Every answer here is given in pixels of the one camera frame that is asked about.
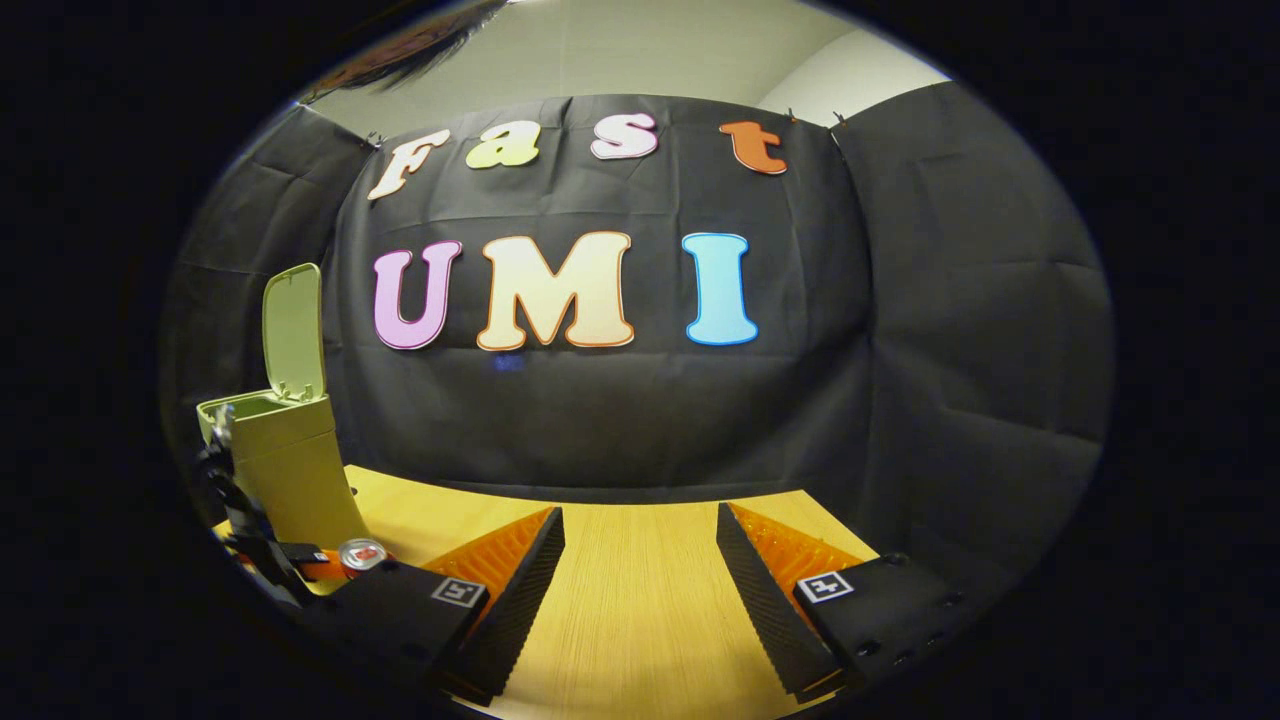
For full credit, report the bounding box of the wooden desktop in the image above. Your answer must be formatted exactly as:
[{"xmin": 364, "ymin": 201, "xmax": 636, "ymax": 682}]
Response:
[{"xmin": 210, "ymin": 465, "xmax": 881, "ymax": 720}]

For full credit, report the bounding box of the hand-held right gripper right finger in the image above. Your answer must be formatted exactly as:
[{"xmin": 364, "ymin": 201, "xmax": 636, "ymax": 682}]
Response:
[{"xmin": 716, "ymin": 502, "xmax": 986, "ymax": 703}]

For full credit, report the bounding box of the person's dark hair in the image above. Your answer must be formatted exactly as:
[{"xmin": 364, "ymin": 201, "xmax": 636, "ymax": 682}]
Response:
[{"xmin": 300, "ymin": 0, "xmax": 506, "ymax": 103}]

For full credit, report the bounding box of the red pop can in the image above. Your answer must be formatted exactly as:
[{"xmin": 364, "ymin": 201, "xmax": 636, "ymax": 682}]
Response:
[{"xmin": 338, "ymin": 538, "xmax": 389, "ymax": 579}]

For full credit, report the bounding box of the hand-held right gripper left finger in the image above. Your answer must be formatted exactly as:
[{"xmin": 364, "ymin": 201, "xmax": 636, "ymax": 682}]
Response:
[{"xmin": 300, "ymin": 505, "xmax": 566, "ymax": 706}]

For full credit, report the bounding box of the green desktop garbage bin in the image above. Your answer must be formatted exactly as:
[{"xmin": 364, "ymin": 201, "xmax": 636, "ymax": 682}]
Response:
[{"xmin": 196, "ymin": 263, "xmax": 371, "ymax": 551}]

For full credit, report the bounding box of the black backdrop cloth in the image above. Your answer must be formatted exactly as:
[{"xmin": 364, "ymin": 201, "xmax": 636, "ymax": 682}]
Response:
[{"xmin": 160, "ymin": 82, "xmax": 1116, "ymax": 601}]

